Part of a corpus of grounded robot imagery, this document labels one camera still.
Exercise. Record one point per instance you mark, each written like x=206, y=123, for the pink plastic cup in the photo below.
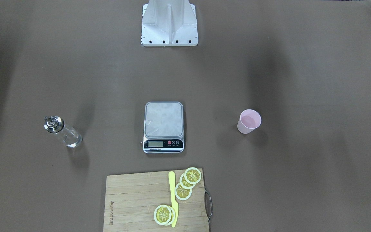
x=248, y=121

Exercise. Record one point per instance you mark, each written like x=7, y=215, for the glass sauce bottle metal spout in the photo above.
x=64, y=132

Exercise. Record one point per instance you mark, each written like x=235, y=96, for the digital kitchen scale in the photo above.
x=163, y=128

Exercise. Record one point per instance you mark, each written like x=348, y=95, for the yellow plastic knife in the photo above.
x=174, y=203

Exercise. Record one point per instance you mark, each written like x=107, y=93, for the lemon slice middle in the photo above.
x=184, y=184

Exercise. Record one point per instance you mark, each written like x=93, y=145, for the lemon slice near knife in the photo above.
x=182, y=193

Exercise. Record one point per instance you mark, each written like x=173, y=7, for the lemon slice behind pair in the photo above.
x=173, y=216

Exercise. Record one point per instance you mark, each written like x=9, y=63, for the bamboo cutting board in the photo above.
x=131, y=199

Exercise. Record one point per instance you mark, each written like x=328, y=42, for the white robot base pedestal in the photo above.
x=169, y=23

